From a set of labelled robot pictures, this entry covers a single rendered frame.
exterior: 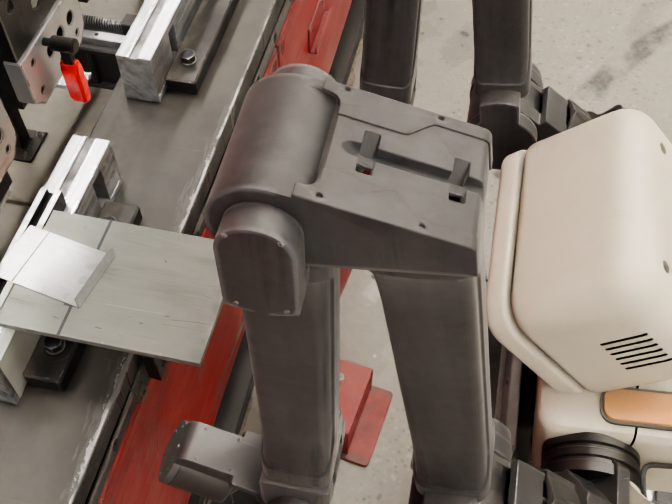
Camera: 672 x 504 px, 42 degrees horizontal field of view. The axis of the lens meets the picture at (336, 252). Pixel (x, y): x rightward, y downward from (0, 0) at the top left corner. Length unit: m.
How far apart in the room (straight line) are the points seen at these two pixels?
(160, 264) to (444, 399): 0.65
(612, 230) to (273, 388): 0.29
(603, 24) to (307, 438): 2.60
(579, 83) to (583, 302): 2.22
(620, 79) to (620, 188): 2.21
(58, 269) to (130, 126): 0.39
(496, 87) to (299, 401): 0.45
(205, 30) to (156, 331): 0.67
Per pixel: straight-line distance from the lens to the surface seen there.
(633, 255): 0.70
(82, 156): 1.34
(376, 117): 0.43
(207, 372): 1.66
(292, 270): 0.40
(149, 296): 1.12
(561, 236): 0.73
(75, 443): 1.19
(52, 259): 1.18
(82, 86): 1.11
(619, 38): 3.09
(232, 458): 0.78
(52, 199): 1.25
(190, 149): 1.44
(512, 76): 0.91
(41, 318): 1.14
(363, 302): 2.28
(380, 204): 0.39
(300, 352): 0.54
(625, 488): 0.80
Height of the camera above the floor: 1.93
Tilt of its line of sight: 55 degrees down
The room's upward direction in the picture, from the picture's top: straight up
